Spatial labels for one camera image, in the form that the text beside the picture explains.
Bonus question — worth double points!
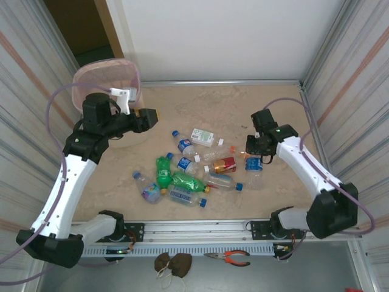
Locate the clear bottle blue Pepsi label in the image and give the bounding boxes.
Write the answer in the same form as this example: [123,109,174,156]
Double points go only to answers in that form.
[166,151,203,176]
[171,130,197,156]

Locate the clear bottle orange label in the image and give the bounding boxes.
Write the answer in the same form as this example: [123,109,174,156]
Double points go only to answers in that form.
[230,145,253,161]

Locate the blue label white cap bottle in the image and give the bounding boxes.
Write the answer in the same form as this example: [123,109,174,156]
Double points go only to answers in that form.
[244,156,264,191]

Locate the clear bottle white green label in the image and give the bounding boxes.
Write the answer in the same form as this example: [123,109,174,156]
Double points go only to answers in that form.
[190,127,225,149]

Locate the green plastic bottle yellow cap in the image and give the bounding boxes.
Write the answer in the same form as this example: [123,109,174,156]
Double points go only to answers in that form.
[171,171,212,194]
[155,155,174,195]

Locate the bottle red gold label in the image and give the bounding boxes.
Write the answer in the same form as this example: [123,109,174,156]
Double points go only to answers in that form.
[204,156,237,175]

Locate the clear bottle white cap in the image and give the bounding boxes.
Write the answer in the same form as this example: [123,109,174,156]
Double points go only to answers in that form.
[194,145,236,164]

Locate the clear bottle purple label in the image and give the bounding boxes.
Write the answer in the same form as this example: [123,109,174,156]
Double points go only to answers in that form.
[132,170,162,204]

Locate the clear bottle blue cap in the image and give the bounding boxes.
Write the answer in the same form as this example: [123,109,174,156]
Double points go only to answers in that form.
[202,172,244,193]

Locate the clear bottle pale blue label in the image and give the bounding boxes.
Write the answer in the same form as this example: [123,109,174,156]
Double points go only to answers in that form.
[166,184,208,209]

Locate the beige plastic waste bin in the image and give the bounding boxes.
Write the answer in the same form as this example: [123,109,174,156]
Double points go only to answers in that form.
[72,58,152,150]

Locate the brown wooden door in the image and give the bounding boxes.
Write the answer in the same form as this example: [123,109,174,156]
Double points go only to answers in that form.
[94,0,125,61]

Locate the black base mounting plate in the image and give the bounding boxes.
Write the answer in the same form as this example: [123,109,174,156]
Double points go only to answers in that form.
[249,219,305,242]
[121,222,145,243]

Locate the brown cloth pouch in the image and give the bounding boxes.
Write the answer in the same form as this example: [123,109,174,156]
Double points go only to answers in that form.
[154,252,173,274]
[169,252,193,279]

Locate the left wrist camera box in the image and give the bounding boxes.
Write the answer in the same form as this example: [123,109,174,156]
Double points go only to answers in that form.
[108,87,137,116]

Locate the aluminium mounting rail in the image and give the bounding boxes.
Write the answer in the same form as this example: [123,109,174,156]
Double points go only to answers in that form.
[71,217,364,246]

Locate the thin coloured wires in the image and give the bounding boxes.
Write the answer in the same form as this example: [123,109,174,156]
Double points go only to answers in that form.
[273,234,303,261]
[123,229,137,254]

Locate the orange handled pliers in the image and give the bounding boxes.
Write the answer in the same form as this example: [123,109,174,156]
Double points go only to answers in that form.
[203,249,252,268]

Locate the white slotted cable duct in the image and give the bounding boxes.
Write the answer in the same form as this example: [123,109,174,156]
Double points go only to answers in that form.
[81,244,276,259]

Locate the beige string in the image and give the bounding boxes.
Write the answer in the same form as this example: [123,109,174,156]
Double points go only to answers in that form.
[156,263,187,290]

